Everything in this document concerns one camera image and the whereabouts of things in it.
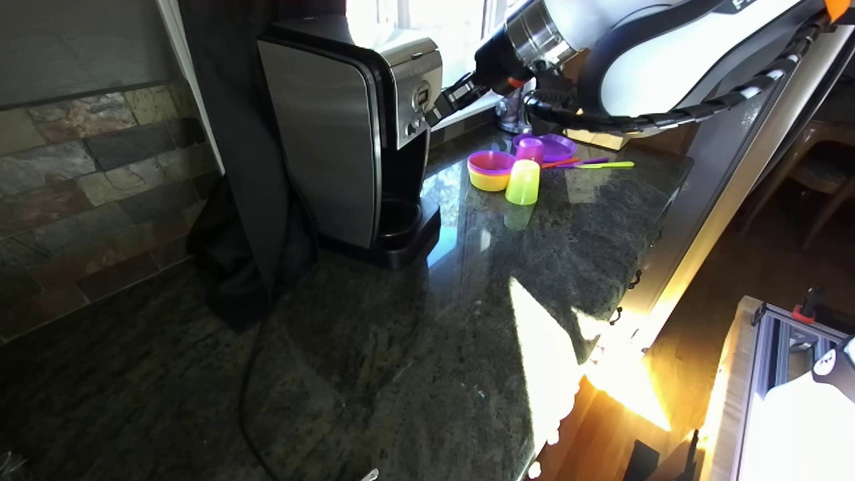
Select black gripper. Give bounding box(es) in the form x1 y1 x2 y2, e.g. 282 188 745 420
421 29 540 130

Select pink plastic bowl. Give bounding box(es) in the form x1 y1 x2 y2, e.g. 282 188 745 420
464 146 517 179

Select yellow plastic bowl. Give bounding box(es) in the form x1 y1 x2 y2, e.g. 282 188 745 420
467 167 513 196

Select magenta plastic cup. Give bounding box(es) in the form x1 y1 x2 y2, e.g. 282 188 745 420
513 133 544 162

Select green plastic cup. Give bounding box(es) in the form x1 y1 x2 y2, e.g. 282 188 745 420
504 158 541 208

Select purple plastic plate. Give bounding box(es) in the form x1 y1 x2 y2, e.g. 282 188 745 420
511 129 582 170

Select pink plastic spoon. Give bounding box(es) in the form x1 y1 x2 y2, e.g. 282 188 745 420
541 155 618 170

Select wooden knife block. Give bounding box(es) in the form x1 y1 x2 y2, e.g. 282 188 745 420
562 121 630 153

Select green plastic spoon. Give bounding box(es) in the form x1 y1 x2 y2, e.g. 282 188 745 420
575 158 639 174

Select dark hanging curtain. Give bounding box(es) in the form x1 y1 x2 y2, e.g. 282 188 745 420
175 0 353 330

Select wooden chair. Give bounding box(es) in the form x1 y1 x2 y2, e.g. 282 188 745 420
743 111 855 254

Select small black box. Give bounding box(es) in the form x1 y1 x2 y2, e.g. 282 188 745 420
623 439 663 481

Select gray box device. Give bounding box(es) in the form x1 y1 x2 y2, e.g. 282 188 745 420
700 294 855 481

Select white sheet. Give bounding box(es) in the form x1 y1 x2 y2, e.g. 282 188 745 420
738 369 855 481

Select white window frame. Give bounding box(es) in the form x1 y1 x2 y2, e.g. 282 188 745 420
345 0 523 129

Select black sleeved arm cable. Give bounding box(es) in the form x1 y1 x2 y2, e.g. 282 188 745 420
520 10 835 129

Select black power cable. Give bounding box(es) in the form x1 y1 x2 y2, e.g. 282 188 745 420
238 297 383 481

